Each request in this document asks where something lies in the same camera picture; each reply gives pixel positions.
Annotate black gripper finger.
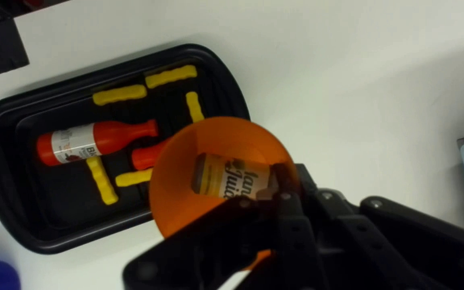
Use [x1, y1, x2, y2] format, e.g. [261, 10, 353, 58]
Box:
[273, 163, 318, 216]

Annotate small yellow toy can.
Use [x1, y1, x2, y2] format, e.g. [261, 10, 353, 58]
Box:
[194, 153, 279, 200]

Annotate orange plastic cup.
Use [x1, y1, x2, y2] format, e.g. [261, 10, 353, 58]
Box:
[150, 116, 302, 239]

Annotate black plastic tray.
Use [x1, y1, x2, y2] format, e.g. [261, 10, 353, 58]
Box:
[0, 45, 248, 255]

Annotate yellow toy fry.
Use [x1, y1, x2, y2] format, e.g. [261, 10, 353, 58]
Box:
[145, 65, 198, 89]
[186, 92, 205, 123]
[92, 84, 147, 107]
[86, 157, 118, 205]

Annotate small red sauce bottle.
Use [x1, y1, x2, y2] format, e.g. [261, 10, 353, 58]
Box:
[131, 142, 168, 171]

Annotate large red ketchup bottle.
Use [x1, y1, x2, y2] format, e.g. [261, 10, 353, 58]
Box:
[36, 120, 158, 166]

